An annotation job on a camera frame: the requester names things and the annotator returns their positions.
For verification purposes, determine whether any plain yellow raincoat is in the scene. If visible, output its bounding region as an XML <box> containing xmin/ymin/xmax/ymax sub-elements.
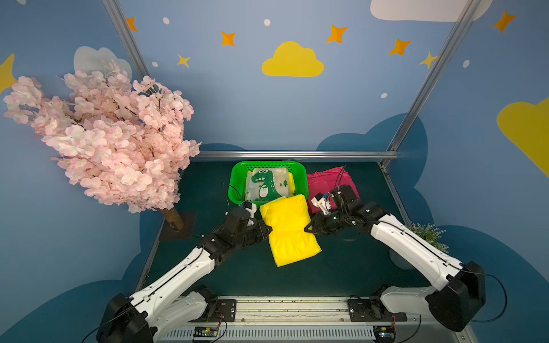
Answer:
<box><xmin>260</xmin><ymin>194</ymin><xmax>322</xmax><ymax>267</ymax></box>

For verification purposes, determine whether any pink raincoat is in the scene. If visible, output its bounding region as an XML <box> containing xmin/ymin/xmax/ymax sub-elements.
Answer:
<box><xmin>307</xmin><ymin>167</ymin><xmax>360</xmax><ymax>214</ymax></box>

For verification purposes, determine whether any green dinosaur raincoat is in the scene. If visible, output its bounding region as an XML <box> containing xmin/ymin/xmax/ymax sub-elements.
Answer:
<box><xmin>245</xmin><ymin>168</ymin><xmax>290</xmax><ymax>203</ymax></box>

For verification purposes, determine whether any yellow duck raincoat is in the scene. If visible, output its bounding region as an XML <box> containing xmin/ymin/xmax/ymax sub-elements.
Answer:
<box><xmin>288</xmin><ymin>172</ymin><xmax>296</xmax><ymax>197</ymax></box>

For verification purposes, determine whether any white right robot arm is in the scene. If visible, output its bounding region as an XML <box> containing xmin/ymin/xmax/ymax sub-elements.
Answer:
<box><xmin>305</xmin><ymin>184</ymin><xmax>486</xmax><ymax>332</ymax></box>

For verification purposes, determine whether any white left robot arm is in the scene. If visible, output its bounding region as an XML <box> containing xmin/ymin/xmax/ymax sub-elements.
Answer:
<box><xmin>95</xmin><ymin>207</ymin><xmax>313</xmax><ymax>342</ymax></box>

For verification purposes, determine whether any green plastic basket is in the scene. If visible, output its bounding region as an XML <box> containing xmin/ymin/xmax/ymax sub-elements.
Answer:
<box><xmin>228</xmin><ymin>161</ymin><xmax>309</xmax><ymax>206</ymax></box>

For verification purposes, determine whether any small potted green plant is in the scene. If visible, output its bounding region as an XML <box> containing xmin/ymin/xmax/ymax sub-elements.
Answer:
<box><xmin>389</xmin><ymin>223</ymin><xmax>448</xmax><ymax>270</ymax></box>

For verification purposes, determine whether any left circuit board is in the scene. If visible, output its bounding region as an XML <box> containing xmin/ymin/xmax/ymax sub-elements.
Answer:
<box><xmin>193</xmin><ymin>326</ymin><xmax>220</xmax><ymax>340</ymax></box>

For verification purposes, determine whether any circuit board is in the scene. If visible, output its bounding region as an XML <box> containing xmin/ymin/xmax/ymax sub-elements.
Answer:
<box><xmin>193</xmin><ymin>326</ymin><xmax>220</xmax><ymax>340</ymax></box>
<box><xmin>373</xmin><ymin>326</ymin><xmax>396</xmax><ymax>343</ymax></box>

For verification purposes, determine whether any right circuit board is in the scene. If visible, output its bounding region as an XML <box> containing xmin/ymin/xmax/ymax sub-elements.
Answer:
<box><xmin>373</xmin><ymin>326</ymin><xmax>396</xmax><ymax>343</ymax></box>

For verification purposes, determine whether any pink blossom artificial tree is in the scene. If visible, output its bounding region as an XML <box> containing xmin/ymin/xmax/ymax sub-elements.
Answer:
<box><xmin>4</xmin><ymin>61</ymin><xmax>200</xmax><ymax>218</ymax></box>

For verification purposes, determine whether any aluminium frame back rail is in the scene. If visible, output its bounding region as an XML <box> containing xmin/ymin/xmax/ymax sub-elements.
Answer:
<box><xmin>197</xmin><ymin>150</ymin><xmax>398</xmax><ymax>160</ymax></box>

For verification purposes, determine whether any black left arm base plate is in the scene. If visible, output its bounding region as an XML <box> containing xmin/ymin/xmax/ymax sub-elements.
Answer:
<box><xmin>194</xmin><ymin>299</ymin><xmax>237</xmax><ymax>322</ymax></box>

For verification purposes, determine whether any aluminium front rail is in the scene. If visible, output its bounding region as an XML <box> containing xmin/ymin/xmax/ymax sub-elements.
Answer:
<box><xmin>158</xmin><ymin>296</ymin><xmax>477</xmax><ymax>342</ymax></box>

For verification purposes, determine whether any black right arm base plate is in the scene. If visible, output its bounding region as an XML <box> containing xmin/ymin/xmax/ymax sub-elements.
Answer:
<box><xmin>347</xmin><ymin>296</ymin><xmax>407</xmax><ymax>322</ymax></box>

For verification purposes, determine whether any aluminium frame post right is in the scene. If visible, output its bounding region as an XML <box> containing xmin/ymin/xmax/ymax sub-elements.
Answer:
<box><xmin>380</xmin><ymin>0</ymin><xmax>482</xmax><ymax>172</ymax></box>

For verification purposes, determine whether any aluminium frame post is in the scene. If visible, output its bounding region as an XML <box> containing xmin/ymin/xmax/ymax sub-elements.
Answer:
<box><xmin>102</xmin><ymin>0</ymin><xmax>149</xmax><ymax>78</ymax></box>
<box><xmin>380</xmin><ymin>0</ymin><xmax>482</xmax><ymax>172</ymax></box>

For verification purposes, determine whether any aluminium frame post left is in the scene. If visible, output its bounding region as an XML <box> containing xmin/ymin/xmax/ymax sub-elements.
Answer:
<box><xmin>102</xmin><ymin>0</ymin><xmax>149</xmax><ymax>78</ymax></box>

